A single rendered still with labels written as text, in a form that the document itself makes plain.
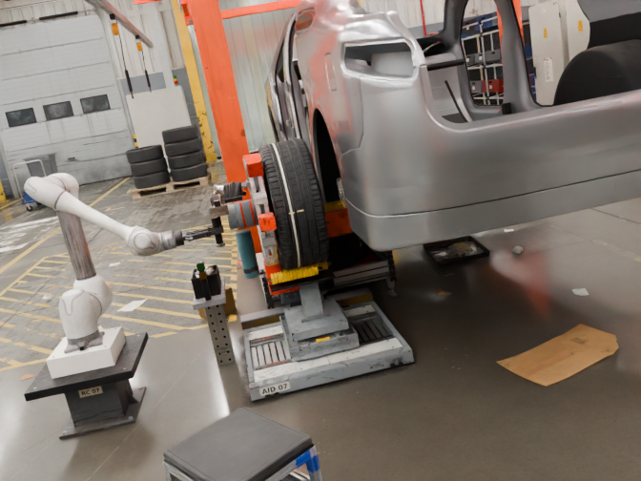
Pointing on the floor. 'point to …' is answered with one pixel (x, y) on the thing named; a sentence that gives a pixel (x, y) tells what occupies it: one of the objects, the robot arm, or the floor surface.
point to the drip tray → (456, 248)
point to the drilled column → (219, 334)
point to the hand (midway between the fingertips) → (217, 230)
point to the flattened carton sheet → (563, 355)
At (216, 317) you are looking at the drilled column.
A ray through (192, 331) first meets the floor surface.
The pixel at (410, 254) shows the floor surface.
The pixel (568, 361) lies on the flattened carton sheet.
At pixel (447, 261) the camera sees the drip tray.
